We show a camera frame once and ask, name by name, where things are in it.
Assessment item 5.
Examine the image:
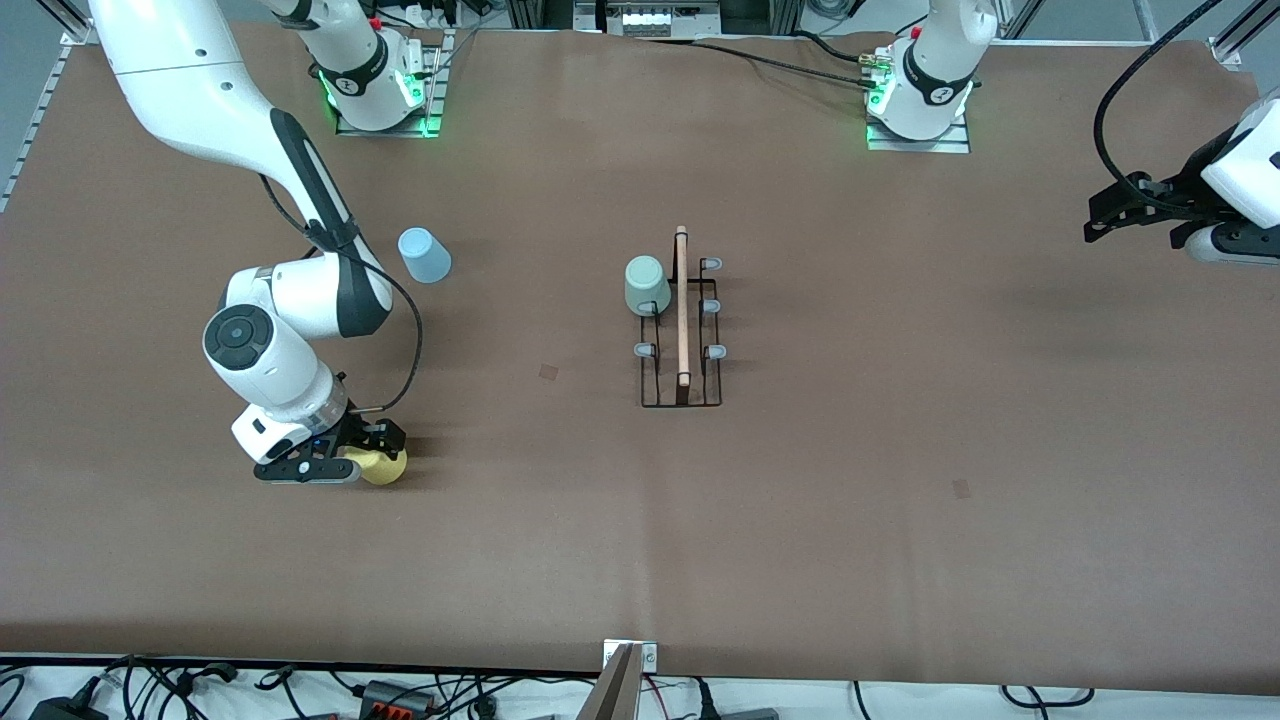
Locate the yellow plastic cup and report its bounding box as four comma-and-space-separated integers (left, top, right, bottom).
345, 448, 409, 488

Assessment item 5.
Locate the pale green plastic cup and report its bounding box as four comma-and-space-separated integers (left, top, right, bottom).
624, 255, 673, 317

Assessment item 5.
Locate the black wire cup holder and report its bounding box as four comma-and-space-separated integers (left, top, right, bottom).
633, 225, 728, 409

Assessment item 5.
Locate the light blue plastic cup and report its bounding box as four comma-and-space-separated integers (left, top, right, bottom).
397, 227, 453, 285

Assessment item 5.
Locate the black orange connector box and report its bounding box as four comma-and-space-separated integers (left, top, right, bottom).
360, 680, 436, 717

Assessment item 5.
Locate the black power adapter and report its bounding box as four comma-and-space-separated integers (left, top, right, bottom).
28, 695, 109, 720

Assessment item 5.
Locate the brown table cover sheet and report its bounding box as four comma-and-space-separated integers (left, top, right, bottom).
0, 22, 1280, 696

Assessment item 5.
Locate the white power strip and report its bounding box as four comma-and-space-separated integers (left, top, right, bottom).
380, 0, 471, 31

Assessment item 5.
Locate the black plug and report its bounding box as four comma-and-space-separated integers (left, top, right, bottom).
690, 678, 781, 720

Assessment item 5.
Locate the grey electrical box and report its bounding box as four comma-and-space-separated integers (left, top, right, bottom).
600, 0, 723, 38

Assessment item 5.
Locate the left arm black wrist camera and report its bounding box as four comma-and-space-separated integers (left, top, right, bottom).
1135, 160, 1216, 226

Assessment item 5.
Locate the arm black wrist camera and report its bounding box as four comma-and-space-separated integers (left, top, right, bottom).
1135, 160, 1216, 226
335, 418, 408, 458

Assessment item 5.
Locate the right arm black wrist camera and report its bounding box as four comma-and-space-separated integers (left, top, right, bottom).
335, 418, 408, 458

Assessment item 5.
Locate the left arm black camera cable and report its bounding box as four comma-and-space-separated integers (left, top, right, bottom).
1092, 0, 1226, 213

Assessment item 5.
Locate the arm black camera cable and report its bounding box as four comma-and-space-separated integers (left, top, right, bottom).
1092, 0, 1226, 213
258, 175, 424, 414

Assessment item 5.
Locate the aluminium profile post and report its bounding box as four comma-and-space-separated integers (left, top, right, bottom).
35, 0, 96, 46
1208, 0, 1280, 69

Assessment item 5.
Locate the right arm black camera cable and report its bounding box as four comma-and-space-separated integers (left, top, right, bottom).
258, 175, 424, 414

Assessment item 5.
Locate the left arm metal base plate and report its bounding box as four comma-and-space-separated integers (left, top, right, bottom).
867, 110, 971, 153

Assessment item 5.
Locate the short black base cable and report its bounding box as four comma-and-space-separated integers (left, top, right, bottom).
795, 30, 873, 67

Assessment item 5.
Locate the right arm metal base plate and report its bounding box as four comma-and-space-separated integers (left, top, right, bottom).
335, 30, 446, 138

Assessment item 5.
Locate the camera mount post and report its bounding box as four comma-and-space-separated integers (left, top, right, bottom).
578, 640, 659, 720

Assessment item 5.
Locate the long black base cable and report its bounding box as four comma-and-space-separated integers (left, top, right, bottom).
640, 36, 873, 93

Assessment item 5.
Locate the slotted aluminium rail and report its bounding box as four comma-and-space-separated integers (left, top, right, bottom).
0, 45, 81, 213

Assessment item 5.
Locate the looped black cable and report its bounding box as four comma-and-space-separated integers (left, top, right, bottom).
1000, 686, 1096, 711

